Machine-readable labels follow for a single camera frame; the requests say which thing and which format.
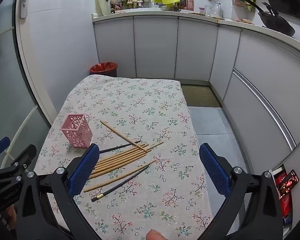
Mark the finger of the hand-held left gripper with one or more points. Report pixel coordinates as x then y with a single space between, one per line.
27 155
0 145

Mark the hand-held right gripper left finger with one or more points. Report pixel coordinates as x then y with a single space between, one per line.
86 167

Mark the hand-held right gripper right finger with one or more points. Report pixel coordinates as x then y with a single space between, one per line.
215 168

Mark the wooden chopstick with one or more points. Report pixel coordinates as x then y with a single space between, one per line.
120 175
150 146
112 172
122 163
125 152
117 168
120 133
125 159

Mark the black chopstick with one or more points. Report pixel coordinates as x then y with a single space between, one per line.
122 182
115 148

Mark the pink perforated utensil holder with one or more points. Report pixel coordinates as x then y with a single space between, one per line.
77 132

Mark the person's left hand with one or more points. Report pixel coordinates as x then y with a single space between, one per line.
10 216

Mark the person's right hand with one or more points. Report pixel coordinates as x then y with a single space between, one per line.
155 236

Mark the frosted glass door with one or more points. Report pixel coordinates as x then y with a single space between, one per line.
5 80

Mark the red patterned packet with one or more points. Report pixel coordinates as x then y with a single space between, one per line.
287 182

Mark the brown floor mat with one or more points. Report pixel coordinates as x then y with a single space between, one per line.
200 96

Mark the floral tablecloth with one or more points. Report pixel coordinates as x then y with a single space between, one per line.
145 105

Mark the trash bin with red bag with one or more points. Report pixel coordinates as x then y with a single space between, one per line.
103 68

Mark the white kitchen countertop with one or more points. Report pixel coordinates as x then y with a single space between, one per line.
265 33

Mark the clear cups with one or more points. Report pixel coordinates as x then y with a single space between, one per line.
208 11

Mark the clear glass jug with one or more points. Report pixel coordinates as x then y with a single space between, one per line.
217 10

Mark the black wok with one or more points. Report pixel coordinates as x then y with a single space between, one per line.
277 21

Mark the white cutting board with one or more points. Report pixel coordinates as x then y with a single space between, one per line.
102 3

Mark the metal basin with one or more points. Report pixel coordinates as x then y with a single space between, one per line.
170 8

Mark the dark bottle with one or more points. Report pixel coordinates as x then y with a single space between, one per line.
182 4

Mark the pink bottle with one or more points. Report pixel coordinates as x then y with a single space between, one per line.
190 3

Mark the glass jar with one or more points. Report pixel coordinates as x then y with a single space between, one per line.
115 2

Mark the wall rack with packets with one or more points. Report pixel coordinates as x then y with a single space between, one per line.
242 3

